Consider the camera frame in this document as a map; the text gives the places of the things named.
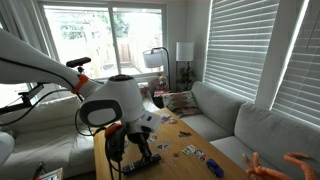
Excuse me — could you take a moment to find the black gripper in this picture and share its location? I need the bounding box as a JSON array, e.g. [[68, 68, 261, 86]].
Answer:
[[127, 130, 155, 161]]

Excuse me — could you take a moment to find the small colourful sticker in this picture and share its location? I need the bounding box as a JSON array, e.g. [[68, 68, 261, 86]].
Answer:
[[147, 133, 159, 144], [193, 148, 208, 162]]

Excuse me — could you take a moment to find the small grey sticker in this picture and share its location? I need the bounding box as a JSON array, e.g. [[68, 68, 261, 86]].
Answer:
[[155, 140, 171, 151]]

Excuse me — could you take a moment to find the white snowman sticker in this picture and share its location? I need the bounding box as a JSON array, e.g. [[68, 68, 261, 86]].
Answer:
[[160, 113, 178, 125]]

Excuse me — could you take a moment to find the small dark sticker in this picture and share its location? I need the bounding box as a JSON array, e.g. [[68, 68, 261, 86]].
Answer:
[[178, 130, 193, 139]]

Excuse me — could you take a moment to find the wooden table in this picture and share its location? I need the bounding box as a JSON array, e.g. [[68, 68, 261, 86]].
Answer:
[[93, 107, 249, 180]]

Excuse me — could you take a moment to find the red box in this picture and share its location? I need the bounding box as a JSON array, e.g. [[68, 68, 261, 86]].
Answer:
[[152, 89, 171, 98]]

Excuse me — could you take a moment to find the reddish patterned throw pillow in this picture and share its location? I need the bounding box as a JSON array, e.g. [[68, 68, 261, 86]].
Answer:
[[179, 105, 203, 119]]

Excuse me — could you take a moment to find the swirl patterned throw pillow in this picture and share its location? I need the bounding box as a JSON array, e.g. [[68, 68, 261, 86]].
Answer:
[[162, 90, 201, 118]]

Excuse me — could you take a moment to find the small bear figurine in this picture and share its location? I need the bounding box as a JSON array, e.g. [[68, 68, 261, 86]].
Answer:
[[155, 74, 170, 91]]

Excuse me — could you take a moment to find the dark potted plant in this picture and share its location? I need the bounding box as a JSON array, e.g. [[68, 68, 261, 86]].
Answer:
[[176, 64, 197, 92]]

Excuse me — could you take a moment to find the arc floor lamp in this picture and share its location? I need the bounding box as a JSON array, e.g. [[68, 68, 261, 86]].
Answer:
[[142, 46, 172, 92]]

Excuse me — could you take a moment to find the small box with picture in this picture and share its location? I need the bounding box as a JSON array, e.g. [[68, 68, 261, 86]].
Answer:
[[32, 160, 64, 180]]

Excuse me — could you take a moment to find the white covered sofa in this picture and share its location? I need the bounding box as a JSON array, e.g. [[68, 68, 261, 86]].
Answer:
[[0, 95, 98, 179]]

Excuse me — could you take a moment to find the cylinder shade floor lamp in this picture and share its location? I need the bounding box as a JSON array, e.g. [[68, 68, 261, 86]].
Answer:
[[175, 41, 196, 92]]

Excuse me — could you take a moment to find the orange octopus toy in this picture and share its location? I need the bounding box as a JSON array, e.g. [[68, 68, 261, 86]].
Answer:
[[241, 151, 318, 180]]

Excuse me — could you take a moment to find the grey sectional sofa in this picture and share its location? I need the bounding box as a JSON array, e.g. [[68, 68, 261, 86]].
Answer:
[[181, 80, 320, 180]]

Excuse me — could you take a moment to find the large sliding glass window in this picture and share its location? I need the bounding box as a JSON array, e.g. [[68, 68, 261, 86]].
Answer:
[[37, 1, 168, 82]]

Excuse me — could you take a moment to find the wide white window blind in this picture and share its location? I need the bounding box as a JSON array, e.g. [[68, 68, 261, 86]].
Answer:
[[203, 0, 280, 103]]

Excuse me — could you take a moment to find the narrow white window blind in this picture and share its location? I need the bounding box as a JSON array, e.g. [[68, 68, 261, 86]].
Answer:
[[271, 0, 320, 127]]

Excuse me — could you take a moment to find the light grey curtain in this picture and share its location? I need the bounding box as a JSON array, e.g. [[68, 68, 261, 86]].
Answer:
[[0, 0, 46, 58]]

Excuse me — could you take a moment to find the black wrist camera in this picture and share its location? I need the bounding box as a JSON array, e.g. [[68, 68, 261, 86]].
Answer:
[[105, 128, 128, 163]]

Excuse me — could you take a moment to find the orange strap at wrist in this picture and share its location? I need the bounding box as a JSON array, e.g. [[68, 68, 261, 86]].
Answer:
[[104, 122, 124, 139]]

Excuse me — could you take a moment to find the black hanging cable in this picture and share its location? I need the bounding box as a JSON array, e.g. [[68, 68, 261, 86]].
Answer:
[[105, 143, 124, 180]]

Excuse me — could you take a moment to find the black looping cable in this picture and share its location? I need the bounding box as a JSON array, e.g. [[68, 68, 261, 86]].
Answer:
[[0, 56, 108, 138]]

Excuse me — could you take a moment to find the orange strap on arm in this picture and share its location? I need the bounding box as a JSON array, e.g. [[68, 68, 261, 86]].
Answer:
[[70, 73, 90, 95]]

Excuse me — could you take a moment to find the black camera on tripod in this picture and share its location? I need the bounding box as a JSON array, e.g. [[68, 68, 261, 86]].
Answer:
[[65, 56, 92, 76]]

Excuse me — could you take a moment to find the black stand bracket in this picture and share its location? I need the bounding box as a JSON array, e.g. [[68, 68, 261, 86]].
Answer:
[[0, 82, 45, 116]]

